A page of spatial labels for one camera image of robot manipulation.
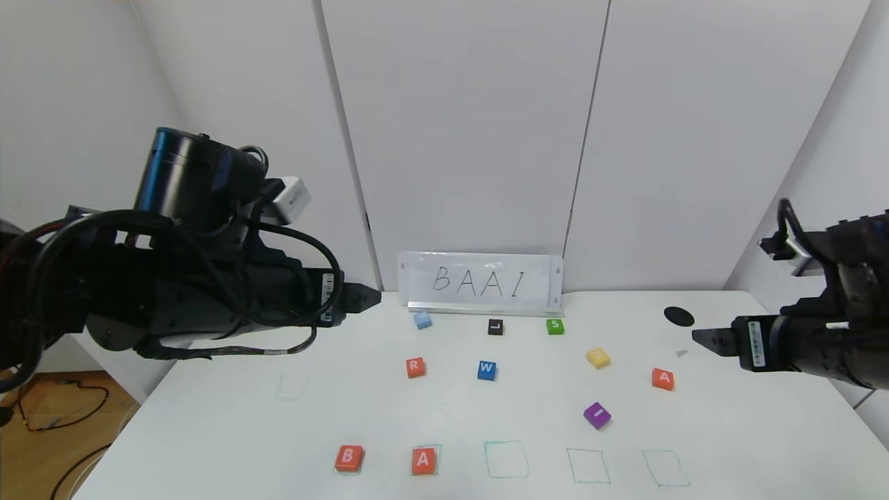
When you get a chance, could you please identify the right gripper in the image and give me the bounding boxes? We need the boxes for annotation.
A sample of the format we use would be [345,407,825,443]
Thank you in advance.
[691,315,826,378]

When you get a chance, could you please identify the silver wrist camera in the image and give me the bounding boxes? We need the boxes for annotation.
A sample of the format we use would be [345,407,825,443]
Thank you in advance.
[267,176,311,226]
[759,233,817,277]

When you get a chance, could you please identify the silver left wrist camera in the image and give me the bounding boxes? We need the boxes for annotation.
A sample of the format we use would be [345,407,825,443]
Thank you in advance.
[267,176,311,226]

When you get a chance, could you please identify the metal-framed whiteboard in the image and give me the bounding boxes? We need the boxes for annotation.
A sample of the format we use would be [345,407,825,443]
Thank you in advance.
[407,301,565,318]

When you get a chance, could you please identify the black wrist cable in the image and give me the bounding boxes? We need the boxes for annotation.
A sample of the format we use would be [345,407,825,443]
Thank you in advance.
[778,199,810,258]
[236,221,346,327]

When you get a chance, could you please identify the white BAAI sign card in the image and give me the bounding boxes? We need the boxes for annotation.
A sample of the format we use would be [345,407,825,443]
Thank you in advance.
[399,251,564,310]

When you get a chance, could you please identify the orange block letter B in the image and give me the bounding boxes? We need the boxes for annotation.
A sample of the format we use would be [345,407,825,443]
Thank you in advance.
[335,445,365,475]

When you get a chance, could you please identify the braided left arm cable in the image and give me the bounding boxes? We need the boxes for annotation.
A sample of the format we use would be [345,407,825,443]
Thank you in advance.
[135,326,318,362]

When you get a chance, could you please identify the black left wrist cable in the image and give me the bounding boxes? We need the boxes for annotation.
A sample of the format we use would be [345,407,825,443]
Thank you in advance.
[236,221,346,327]

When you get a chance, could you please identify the black floor cable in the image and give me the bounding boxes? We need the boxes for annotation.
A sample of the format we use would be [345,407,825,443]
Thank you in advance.
[0,378,112,435]
[49,444,115,500]

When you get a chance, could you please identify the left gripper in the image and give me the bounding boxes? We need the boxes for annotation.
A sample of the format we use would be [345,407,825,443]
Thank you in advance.
[249,248,382,328]

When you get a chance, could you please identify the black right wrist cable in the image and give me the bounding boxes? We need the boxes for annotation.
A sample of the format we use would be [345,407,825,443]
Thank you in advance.
[778,199,810,258]

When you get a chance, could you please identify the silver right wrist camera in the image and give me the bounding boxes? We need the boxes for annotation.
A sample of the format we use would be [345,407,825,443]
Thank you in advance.
[759,233,817,277]

